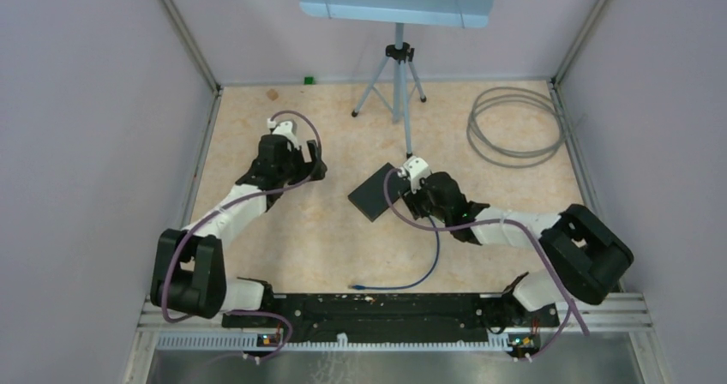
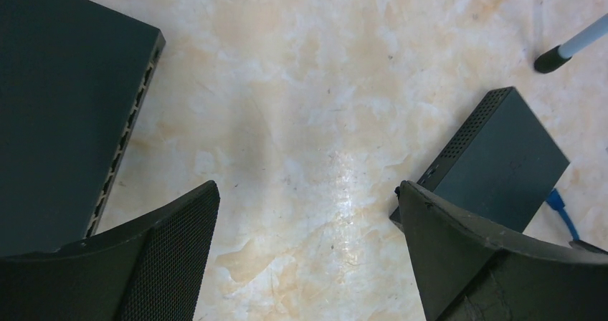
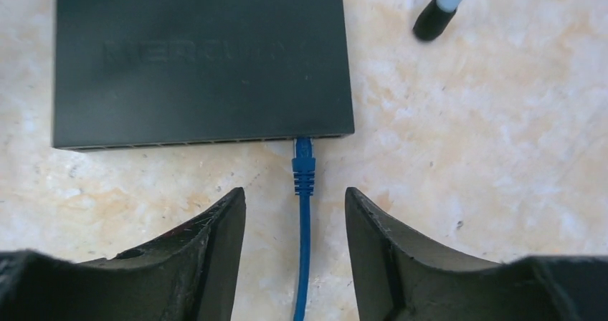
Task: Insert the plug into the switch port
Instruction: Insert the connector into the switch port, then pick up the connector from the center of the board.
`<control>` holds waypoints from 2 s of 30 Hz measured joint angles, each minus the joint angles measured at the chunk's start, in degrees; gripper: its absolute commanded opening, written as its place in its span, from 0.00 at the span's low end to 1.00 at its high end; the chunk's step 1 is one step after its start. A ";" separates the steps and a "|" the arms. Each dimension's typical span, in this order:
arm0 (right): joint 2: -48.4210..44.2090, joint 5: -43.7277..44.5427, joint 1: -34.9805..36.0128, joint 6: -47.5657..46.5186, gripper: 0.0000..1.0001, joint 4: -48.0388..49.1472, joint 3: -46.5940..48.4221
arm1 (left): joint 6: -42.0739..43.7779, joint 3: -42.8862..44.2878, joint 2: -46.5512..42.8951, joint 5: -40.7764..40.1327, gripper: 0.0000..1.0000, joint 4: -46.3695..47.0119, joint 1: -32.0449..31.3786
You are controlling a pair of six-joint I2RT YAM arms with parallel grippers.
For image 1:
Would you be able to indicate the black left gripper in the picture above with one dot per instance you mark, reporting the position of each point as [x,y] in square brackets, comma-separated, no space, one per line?
[304,166]

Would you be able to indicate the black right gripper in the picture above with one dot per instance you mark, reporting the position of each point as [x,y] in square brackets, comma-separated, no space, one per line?
[412,200]

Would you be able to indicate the black network switch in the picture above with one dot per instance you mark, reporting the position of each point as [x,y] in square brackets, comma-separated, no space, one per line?
[368,198]

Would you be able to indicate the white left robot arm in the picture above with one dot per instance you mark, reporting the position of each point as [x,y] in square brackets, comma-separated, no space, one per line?
[189,277]

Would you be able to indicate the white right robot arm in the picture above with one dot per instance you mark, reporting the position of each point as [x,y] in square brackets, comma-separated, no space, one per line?
[585,258]

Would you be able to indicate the small wooden cube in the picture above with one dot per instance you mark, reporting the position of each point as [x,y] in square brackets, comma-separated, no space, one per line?
[272,94]

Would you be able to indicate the light blue tripod stand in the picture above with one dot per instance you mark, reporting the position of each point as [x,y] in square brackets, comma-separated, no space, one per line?
[433,13]

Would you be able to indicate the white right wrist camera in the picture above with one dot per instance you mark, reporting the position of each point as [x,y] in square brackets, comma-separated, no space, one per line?
[415,170]

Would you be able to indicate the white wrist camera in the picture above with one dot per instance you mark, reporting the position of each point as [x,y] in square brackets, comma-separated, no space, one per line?
[415,170]
[286,128]

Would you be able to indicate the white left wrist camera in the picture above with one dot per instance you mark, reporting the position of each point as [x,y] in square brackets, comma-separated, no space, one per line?
[286,128]

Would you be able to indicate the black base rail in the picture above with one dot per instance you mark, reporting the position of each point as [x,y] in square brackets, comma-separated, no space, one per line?
[394,318]

